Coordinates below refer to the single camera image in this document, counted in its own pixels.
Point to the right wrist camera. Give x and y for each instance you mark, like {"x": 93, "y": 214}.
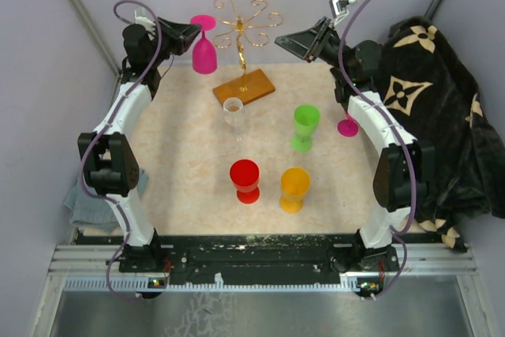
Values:
{"x": 339, "y": 8}

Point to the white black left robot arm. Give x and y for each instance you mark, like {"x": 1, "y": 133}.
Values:
{"x": 109, "y": 170}

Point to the red plastic wine glass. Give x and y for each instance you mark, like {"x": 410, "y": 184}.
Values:
{"x": 245, "y": 176}

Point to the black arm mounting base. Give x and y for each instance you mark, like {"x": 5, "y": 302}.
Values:
{"x": 271, "y": 262}

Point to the orange plastic wine glass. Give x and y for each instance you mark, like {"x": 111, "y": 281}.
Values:
{"x": 294, "y": 185}

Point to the grey blue cloth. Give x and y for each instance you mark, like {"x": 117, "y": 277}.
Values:
{"x": 89, "y": 212}

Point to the clear wine glass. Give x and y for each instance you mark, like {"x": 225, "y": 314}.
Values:
{"x": 234, "y": 114}

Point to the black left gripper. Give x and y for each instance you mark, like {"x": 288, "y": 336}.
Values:
{"x": 181, "y": 35}

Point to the black floral blanket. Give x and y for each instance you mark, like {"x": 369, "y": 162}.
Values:
{"x": 431, "y": 93}

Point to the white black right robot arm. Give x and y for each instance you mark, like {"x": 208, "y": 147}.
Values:
{"x": 406, "y": 165}

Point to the aluminium frame rail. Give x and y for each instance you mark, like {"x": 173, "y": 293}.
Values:
{"x": 434, "y": 293}

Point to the gold wire wine glass rack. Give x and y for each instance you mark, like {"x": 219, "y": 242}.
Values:
{"x": 251, "y": 85}

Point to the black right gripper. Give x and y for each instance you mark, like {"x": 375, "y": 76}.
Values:
{"x": 308, "y": 44}

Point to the green plastic wine glass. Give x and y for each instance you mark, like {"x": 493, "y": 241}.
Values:
{"x": 306, "y": 120}

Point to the magenta plastic wine glass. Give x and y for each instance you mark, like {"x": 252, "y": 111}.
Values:
{"x": 204, "y": 53}

